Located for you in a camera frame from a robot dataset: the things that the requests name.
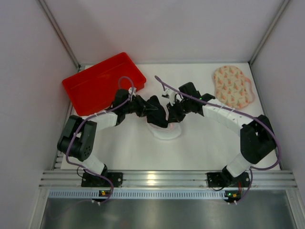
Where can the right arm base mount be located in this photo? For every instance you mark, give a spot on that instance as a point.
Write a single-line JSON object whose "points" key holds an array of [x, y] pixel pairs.
{"points": [[216, 180]]}

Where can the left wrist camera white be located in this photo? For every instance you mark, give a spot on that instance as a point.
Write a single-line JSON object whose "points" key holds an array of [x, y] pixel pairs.
{"points": [[132, 92]]}

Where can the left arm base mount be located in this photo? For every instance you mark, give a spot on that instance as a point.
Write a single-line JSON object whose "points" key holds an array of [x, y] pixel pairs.
{"points": [[89, 180]]}

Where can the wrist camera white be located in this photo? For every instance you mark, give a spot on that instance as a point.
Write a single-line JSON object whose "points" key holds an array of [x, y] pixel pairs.
{"points": [[170, 95], [132, 92]]}

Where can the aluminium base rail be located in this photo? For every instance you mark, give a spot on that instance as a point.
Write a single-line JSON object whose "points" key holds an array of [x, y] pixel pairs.
{"points": [[268, 180]]}

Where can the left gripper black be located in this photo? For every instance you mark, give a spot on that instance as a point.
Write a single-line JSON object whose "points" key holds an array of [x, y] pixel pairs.
{"points": [[149, 108]]}

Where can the black bra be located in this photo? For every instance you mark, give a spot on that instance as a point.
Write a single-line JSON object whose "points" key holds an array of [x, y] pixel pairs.
{"points": [[156, 117]]}

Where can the red plastic bin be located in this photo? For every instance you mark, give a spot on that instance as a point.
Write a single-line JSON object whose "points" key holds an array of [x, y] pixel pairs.
{"points": [[94, 89]]}

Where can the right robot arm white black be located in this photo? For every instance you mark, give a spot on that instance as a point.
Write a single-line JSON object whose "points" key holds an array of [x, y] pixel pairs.
{"points": [[257, 138]]}

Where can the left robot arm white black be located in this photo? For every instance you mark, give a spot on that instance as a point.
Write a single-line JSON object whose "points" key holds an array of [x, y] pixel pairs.
{"points": [[78, 136]]}

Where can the floral pink laundry bag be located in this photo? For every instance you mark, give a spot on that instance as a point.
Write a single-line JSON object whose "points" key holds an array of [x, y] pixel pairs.
{"points": [[232, 87]]}

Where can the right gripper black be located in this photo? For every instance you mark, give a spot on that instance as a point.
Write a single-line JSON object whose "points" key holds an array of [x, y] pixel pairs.
{"points": [[176, 110]]}

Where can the white mesh laundry bag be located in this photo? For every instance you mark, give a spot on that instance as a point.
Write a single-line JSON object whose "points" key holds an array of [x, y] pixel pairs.
{"points": [[171, 132]]}

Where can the slotted cable duct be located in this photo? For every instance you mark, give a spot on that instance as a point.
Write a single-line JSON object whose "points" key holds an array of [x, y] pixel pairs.
{"points": [[143, 194]]}

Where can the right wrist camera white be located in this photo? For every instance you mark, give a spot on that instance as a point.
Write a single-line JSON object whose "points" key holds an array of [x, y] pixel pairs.
{"points": [[170, 95]]}

